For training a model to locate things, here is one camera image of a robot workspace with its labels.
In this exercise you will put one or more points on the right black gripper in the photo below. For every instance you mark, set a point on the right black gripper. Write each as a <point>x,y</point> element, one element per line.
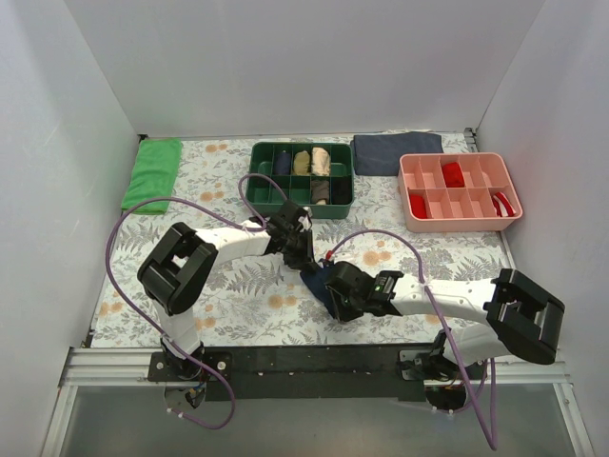
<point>336,289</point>

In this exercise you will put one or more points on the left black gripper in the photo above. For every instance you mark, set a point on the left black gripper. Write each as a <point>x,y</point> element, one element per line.
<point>299,252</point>

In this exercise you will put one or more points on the navy white-trimmed underwear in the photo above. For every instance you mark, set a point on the navy white-trimmed underwear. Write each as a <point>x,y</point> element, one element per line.
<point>314,281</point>

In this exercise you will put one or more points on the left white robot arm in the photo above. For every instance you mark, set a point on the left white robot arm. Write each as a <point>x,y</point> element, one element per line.
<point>175,272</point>

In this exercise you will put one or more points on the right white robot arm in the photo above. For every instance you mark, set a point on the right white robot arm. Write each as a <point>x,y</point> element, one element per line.
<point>510,314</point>

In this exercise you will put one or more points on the rolled grey brown underwear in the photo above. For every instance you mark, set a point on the rolled grey brown underwear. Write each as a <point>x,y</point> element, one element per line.
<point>320,192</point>

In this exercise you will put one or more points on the rolled tan underwear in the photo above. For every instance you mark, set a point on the rolled tan underwear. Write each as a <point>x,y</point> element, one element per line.
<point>301,163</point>

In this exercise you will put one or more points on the rolled black underwear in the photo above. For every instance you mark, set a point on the rolled black underwear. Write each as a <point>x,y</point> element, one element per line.
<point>341,190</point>

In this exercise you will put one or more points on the rolled navy underwear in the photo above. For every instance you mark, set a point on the rolled navy underwear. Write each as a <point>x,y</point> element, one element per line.
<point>282,163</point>

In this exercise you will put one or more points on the rolled cream underwear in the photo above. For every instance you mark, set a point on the rolled cream underwear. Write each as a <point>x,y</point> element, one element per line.
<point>320,162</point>

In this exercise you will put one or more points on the rolled red underwear left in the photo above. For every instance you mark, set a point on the rolled red underwear left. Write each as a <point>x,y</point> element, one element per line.
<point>418,207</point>

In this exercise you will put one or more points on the rolled red underwear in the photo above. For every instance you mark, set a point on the rolled red underwear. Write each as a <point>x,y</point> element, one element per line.
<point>452,175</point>
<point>418,207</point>

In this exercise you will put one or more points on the rolled red underwear top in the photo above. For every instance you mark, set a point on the rolled red underwear top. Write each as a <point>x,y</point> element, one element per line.
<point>452,175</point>

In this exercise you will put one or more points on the red white striped underwear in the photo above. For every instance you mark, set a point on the red white striped underwear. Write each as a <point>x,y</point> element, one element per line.
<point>502,205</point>

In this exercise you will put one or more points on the green divided organizer tray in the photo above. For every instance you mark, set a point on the green divided organizer tray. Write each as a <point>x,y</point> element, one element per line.
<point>266,191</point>

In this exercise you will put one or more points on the floral table mat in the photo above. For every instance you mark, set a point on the floral table mat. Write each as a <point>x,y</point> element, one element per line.
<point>258,301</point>

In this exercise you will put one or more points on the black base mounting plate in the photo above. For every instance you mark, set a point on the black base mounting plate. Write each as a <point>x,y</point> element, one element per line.
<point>393,371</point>

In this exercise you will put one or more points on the dark blue folded cloth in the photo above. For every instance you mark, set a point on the dark blue folded cloth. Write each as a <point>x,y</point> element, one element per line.
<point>380,154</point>

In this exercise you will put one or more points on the pink divided organizer tray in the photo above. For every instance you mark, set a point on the pink divided organizer tray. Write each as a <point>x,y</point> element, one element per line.
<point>457,210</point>

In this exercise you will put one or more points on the green folded towel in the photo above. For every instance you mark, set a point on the green folded towel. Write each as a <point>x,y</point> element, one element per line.
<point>155,171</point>

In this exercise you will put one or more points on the aluminium frame rail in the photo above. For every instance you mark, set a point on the aluminium frame rail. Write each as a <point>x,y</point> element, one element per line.
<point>146,367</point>

